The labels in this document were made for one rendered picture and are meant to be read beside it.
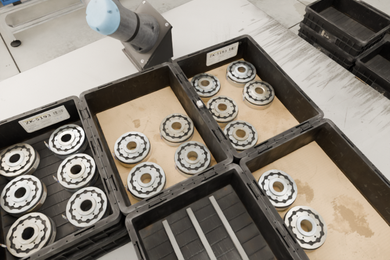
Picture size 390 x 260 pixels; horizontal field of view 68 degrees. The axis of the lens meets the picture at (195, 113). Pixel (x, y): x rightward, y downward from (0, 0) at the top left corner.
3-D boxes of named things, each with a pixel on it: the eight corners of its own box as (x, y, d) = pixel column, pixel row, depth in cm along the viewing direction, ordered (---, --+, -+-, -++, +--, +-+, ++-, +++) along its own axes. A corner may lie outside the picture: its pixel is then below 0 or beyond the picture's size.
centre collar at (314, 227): (291, 220, 71) (292, 219, 70) (309, 213, 72) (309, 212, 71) (302, 239, 68) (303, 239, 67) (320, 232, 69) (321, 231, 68)
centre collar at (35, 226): (15, 230, 69) (14, 229, 68) (37, 219, 70) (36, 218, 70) (20, 249, 66) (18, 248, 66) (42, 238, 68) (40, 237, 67)
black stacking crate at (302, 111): (173, 85, 102) (170, 61, 93) (242, 58, 110) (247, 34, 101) (231, 178, 82) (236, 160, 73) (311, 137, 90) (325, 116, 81)
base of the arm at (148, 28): (126, 40, 120) (107, 32, 112) (145, 8, 116) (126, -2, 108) (144, 60, 113) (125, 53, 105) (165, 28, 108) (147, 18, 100)
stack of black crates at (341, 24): (284, 62, 203) (304, 6, 166) (312, 46, 213) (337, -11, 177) (330, 98, 184) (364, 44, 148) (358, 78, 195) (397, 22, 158)
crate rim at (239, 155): (170, 65, 95) (170, 60, 93) (246, 38, 103) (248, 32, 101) (235, 164, 74) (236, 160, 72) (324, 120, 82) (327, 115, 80)
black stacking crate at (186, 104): (90, 116, 94) (78, 94, 85) (172, 85, 102) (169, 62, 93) (132, 228, 74) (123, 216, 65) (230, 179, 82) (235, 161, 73)
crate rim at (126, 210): (79, 98, 87) (77, 93, 85) (170, 65, 95) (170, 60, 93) (124, 219, 66) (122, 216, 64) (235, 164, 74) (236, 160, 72)
